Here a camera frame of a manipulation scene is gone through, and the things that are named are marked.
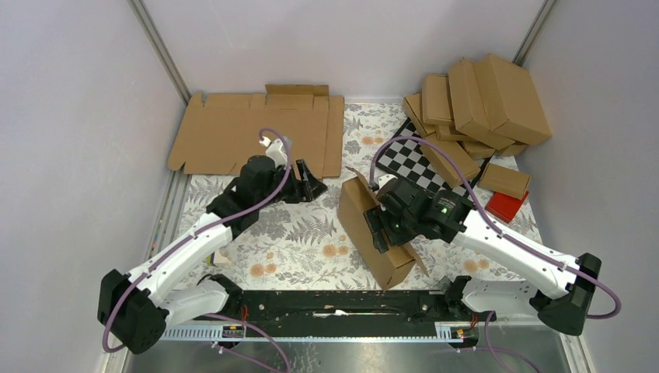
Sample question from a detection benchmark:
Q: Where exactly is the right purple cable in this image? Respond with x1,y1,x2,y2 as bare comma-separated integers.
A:
368,134,623,373

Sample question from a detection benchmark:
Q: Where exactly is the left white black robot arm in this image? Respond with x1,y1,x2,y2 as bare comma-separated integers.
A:
97,155,327,354

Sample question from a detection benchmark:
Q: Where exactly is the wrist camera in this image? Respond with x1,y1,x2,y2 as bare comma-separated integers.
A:
369,174,398,191
259,136,290,168

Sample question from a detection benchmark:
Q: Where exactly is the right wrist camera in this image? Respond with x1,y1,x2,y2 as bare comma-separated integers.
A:
369,174,398,191

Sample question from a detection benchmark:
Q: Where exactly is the stack of flat cardboard blanks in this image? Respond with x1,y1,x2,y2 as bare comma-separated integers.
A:
167,84,345,178

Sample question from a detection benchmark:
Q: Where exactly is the low folded cardboard box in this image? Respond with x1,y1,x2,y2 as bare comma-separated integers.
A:
459,141,496,160

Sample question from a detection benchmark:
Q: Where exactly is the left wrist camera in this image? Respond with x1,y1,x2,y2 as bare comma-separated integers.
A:
259,136,290,168

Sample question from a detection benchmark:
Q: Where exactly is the small cardboard box on red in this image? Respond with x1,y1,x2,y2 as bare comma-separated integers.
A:
479,163,531,200

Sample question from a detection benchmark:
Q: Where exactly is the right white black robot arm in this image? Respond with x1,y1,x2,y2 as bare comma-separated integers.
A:
364,175,601,336

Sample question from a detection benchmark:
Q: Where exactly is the black white chessboard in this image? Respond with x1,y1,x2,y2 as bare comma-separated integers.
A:
375,117,492,193

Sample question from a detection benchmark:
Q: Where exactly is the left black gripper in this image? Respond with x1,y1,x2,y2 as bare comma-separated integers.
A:
257,160,327,209

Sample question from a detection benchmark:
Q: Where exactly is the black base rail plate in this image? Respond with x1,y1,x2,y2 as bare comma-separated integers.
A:
218,290,490,339

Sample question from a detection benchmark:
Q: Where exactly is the large folded cardboard box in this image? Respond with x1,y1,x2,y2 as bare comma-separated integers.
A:
474,54,553,145

